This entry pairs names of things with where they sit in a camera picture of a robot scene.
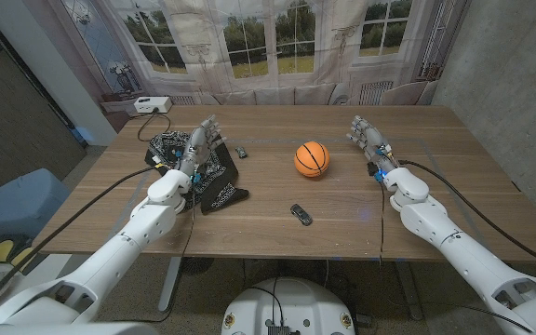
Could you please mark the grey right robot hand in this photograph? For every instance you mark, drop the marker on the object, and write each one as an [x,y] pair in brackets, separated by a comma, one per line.
[372,142]

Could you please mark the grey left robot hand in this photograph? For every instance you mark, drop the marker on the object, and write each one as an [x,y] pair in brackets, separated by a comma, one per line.
[196,149]

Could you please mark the black paisley bandana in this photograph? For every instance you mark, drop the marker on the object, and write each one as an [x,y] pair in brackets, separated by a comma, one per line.
[221,181]

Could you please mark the small orange basketball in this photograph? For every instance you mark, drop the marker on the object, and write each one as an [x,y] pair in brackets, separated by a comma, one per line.
[312,159]

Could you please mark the small black remote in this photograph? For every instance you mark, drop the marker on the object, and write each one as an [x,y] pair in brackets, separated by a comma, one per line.
[301,214]

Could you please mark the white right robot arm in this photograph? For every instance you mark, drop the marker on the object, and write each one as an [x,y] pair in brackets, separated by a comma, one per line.
[459,246]

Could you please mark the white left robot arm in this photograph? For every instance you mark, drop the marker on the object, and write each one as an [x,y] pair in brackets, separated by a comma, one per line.
[124,242]

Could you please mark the small dark metal gadget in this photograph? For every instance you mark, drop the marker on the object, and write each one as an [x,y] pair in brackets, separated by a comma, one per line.
[241,152]

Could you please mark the white power box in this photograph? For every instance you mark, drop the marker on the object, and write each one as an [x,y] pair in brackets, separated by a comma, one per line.
[152,104]

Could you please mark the black round floor object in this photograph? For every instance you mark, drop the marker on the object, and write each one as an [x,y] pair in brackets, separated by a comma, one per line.
[196,265]

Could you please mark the printed window backdrop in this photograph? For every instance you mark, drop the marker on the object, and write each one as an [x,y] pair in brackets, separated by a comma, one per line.
[296,46]

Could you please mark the white table leg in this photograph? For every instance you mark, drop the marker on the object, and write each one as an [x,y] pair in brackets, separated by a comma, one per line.
[169,284]

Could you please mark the grey table leg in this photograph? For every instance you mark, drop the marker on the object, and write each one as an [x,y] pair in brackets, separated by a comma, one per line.
[407,288]

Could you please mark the grey power adapter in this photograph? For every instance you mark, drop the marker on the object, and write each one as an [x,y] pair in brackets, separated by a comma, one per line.
[364,319]

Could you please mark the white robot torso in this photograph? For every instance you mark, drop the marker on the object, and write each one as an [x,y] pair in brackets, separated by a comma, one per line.
[288,309]

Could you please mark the yellow black floor object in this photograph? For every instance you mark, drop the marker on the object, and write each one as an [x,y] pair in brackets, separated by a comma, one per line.
[0,251]

